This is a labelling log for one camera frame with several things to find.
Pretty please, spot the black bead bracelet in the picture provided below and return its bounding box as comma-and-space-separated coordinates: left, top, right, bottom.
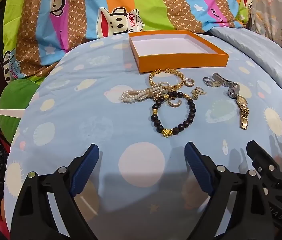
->
151, 92, 196, 137

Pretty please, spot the silver wristwatch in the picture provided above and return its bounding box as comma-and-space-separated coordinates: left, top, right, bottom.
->
212, 72, 240, 98

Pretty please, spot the green cushion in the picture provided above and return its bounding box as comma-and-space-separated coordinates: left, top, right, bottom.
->
0, 79, 40, 140

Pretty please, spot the light blue pillow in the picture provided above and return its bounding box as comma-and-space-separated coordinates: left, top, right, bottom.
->
210, 26, 282, 120

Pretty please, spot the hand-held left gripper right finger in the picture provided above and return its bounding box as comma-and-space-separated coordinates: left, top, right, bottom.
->
184, 142, 279, 240

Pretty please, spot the colourful monkey printed blanket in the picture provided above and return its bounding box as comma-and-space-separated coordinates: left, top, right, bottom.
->
2, 0, 254, 84

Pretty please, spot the gold wristwatch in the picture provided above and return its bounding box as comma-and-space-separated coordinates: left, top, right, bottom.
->
234, 95, 250, 130

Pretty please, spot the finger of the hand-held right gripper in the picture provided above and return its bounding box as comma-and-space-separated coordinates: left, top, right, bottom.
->
246, 141, 280, 180

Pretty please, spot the orange cardboard box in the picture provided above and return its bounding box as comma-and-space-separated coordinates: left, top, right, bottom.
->
128, 30, 229, 73

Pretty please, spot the white pearl necklace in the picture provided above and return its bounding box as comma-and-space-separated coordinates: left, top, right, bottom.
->
120, 81, 170, 103

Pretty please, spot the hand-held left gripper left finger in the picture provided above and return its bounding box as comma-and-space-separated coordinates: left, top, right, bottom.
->
10, 144, 100, 240

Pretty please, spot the gold leaf bangle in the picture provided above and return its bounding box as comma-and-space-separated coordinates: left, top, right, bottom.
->
149, 69, 184, 90

